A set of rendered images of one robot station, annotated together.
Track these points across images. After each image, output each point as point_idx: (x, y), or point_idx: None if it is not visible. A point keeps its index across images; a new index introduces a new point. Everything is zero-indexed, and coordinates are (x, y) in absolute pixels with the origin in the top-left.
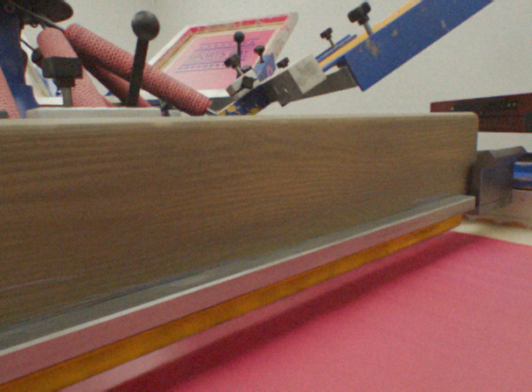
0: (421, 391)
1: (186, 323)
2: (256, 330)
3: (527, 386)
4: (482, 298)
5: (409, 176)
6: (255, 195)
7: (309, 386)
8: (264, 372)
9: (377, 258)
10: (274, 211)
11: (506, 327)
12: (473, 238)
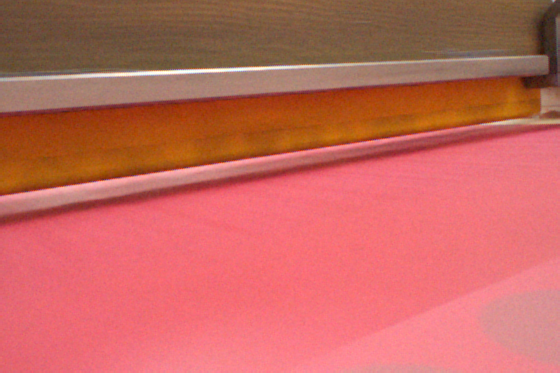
0: (378, 196)
1: (85, 158)
2: (192, 184)
3: (535, 185)
4: (529, 151)
5: (433, 13)
6: None
7: (227, 203)
8: (176, 201)
9: (395, 133)
10: (206, 16)
11: (544, 161)
12: (557, 125)
